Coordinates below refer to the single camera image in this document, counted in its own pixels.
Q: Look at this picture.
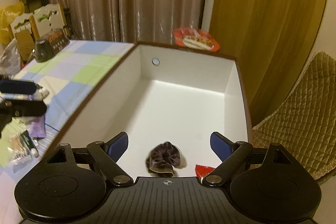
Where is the red instant noodle bowl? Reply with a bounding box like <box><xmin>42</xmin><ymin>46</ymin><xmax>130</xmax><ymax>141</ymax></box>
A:
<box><xmin>173</xmin><ymin>27</ymin><xmax>220</xmax><ymax>52</ymax></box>

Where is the purple cream tube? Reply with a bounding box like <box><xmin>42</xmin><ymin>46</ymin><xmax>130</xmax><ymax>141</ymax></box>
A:
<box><xmin>27</xmin><ymin>116</ymin><xmax>47</xmax><ymax>139</ymax></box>

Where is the white cosmetic tube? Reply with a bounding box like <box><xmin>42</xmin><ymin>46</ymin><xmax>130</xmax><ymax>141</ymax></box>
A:
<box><xmin>31</xmin><ymin>84</ymin><xmax>50</xmax><ymax>101</ymax></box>

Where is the crumpled silver plastic bag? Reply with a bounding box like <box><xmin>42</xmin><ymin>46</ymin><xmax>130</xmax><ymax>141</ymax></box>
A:
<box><xmin>1</xmin><ymin>38</ymin><xmax>21</xmax><ymax>77</ymax></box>

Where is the dark hair scrunchie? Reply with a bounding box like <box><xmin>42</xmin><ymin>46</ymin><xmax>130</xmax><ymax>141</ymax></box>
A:
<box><xmin>145</xmin><ymin>141</ymin><xmax>187</xmax><ymax>178</ymax></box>

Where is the brown cardboard storage box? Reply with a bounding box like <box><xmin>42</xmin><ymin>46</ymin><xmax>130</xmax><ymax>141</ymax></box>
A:
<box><xmin>53</xmin><ymin>44</ymin><xmax>249</xmax><ymax>178</ymax></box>

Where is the checkered tablecloth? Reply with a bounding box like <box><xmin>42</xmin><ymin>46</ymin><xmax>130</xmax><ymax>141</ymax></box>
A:
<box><xmin>0</xmin><ymin>39</ymin><xmax>135</xmax><ymax>188</ymax></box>

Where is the dark green small tube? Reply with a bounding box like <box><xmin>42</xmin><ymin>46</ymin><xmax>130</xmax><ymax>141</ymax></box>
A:
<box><xmin>21</xmin><ymin>130</ymin><xmax>39</xmax><ymax>157</ymax></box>

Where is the yellow plastic bag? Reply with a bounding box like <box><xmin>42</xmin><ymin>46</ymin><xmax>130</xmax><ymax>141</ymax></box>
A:
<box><xmin>0</xmin><ymin>2</ymin><xmax>25</xmax><ymax>45</ymax></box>

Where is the black instant noodle bowl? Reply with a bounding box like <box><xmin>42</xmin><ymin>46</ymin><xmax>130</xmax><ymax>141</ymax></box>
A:
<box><xmin>34</xmin><ymin>28</ymin><xmax>70</xmax><ymax>63</ymax></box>

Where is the quilted olive chair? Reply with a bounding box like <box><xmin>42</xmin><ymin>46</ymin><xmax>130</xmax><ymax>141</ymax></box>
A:
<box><xmin>252</xmin><ymin>52</ymin><xmax>335</xmax><ymax>184</ymax></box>

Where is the red snack packet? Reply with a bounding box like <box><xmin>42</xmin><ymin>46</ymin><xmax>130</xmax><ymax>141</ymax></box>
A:
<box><xmin>195</xmin><ymin>164</ymin><xmax>215</xmax><ymax>178</ymax></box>

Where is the cotton swab bag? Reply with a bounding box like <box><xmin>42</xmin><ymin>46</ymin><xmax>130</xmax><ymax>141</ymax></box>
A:
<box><xmin>9</xmin><ymin>134</ymin><xmax>31</xmax><ymax>161</ymax></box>

